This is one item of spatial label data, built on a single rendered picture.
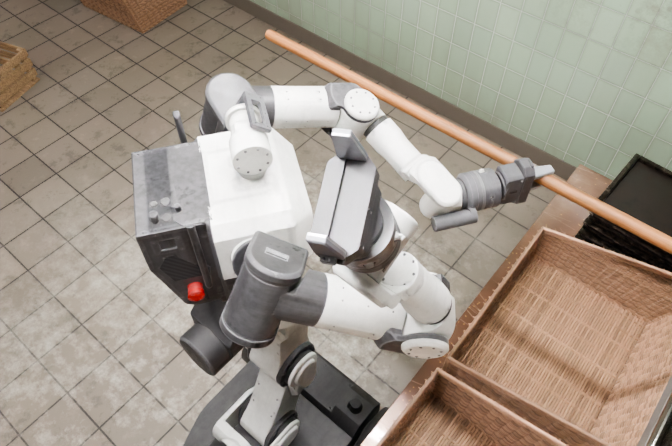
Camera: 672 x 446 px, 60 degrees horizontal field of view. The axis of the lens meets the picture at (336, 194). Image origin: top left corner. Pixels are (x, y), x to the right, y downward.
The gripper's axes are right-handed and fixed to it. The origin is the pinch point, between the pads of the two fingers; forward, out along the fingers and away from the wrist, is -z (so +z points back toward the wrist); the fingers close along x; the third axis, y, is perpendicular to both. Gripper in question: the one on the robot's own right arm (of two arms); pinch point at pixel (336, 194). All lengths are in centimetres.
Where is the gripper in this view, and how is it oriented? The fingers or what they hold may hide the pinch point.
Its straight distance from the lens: 58.4
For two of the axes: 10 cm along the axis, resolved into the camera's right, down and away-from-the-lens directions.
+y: 9.5, 1.4, -2.8
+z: 2.2, 3.3, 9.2
